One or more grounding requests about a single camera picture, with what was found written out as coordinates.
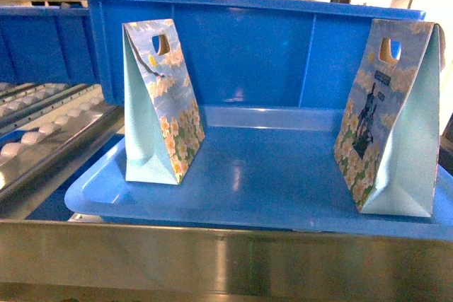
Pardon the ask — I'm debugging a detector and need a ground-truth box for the shallow blue plastic tray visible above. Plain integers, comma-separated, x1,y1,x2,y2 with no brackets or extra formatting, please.
64,106,452,241

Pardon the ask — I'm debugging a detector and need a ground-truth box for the large blue crate behind tray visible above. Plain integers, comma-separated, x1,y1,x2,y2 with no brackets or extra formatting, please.
87,0,425,109

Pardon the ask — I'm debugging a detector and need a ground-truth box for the blue crate at left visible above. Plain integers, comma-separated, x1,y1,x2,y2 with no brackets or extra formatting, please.
1,6,100,84

